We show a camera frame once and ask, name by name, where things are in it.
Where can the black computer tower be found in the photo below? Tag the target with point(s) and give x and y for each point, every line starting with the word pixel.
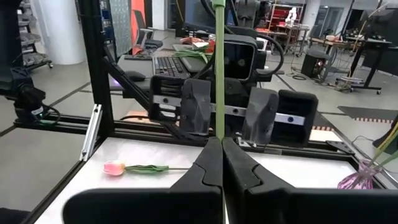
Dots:
pixel 314 65

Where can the silver aluminium bracket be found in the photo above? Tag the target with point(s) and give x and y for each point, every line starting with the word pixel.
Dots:
pixel 91 133

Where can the black device with green light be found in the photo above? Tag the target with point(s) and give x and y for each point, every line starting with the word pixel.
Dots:
pixel 29 99

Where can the black computer mouse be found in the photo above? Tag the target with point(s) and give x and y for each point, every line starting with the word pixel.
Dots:
pixel 134 76

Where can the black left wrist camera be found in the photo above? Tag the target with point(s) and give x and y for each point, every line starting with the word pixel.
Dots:
pixel 237 59

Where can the purple glass vase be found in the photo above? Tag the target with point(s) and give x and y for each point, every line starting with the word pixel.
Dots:
pixel 357 180

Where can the black standing desk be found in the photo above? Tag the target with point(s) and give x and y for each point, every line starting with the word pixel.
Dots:
pixel 373 46

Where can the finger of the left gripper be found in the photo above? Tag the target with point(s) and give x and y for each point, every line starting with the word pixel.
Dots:
pixel 261 115
pixel 196 105

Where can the black striped-edge floor mat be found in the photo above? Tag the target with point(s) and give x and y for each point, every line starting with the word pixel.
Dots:
pixel 367 112

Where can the spare tulip bunch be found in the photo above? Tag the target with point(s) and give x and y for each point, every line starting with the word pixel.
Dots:
pixel 189 53

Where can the black computer monitor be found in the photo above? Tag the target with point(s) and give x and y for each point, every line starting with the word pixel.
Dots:
pixel 199 14

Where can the backlit black keyboard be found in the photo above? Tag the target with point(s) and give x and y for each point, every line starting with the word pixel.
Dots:
pixel 169 67

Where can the grey side desk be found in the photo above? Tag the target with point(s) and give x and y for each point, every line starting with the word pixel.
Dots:
pixel 140 63

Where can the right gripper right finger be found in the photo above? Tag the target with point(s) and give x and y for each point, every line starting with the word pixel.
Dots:
pixel 239 174

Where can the grey patterned partition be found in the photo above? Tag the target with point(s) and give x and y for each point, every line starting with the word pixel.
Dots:
pixel 119 28

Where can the pink yellow tulip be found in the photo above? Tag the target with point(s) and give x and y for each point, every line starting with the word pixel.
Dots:
pixel 113 168

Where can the wooden work table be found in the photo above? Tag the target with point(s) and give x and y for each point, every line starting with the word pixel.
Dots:
pixel 329 41

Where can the small white robot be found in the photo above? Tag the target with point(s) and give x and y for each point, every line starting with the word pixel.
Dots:
pixel 291 15

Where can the red shelf rack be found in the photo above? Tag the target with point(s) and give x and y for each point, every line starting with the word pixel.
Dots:
pixel 280 15

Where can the red tulip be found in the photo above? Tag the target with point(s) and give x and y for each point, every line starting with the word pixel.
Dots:
pixel 219 77
pixel 388 160

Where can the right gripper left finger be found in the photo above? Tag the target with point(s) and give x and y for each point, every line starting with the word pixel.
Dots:
pixel 205 174

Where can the black office chair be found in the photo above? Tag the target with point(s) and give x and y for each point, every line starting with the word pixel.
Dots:
pixel 149 43

